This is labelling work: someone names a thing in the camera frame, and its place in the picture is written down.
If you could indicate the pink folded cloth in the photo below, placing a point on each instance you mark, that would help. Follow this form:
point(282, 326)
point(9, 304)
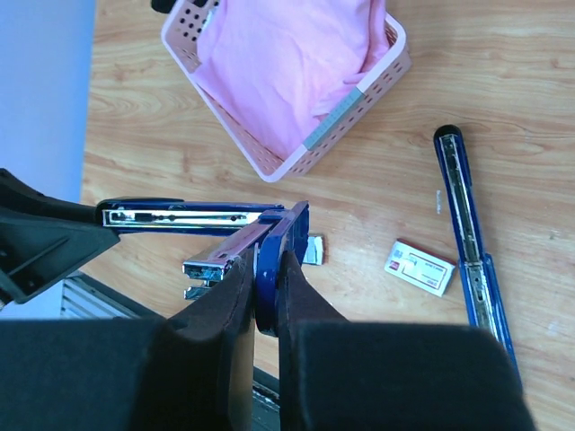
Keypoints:
point(280, 67)

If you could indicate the red staple box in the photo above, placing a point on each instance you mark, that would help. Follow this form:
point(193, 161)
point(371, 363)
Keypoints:
point(427, 271)

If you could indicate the silver staple strips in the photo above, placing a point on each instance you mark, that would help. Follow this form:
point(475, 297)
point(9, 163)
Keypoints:
point(315, 253)

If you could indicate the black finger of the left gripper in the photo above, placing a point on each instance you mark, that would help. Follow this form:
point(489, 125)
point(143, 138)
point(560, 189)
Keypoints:
point(43, 239)

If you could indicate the pink plastic basket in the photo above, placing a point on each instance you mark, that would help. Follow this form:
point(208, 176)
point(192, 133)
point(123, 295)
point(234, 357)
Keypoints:
point(184, 25)

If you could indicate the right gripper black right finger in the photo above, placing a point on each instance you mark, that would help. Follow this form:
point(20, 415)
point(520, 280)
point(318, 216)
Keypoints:
point(336, 374)

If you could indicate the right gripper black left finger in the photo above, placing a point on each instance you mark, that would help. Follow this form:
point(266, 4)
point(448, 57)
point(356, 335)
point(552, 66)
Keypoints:
point(190, 372)

